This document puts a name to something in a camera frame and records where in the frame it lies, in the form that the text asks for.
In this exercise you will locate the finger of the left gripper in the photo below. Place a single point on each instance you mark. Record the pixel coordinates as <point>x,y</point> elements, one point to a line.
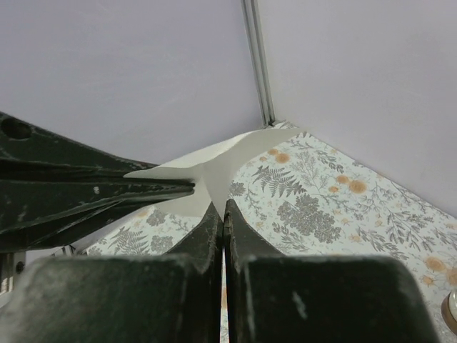
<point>32,156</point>

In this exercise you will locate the floral patterned table mat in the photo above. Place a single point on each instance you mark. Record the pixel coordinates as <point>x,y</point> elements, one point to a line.
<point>305,197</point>

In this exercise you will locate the small glass beaker brown band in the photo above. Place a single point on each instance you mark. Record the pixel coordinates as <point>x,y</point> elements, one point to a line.
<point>449,311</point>

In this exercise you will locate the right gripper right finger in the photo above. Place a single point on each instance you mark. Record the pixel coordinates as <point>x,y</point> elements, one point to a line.
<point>273,297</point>

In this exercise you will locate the white paper coffee filter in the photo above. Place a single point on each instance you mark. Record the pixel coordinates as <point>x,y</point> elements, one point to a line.
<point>221,168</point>

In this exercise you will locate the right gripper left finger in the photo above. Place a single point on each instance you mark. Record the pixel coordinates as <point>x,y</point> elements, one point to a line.
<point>173,297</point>

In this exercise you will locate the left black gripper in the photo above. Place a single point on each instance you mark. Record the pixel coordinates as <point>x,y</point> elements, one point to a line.
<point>33,211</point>

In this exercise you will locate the aluminium rail frame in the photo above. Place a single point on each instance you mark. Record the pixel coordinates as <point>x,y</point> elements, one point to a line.
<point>258,58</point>

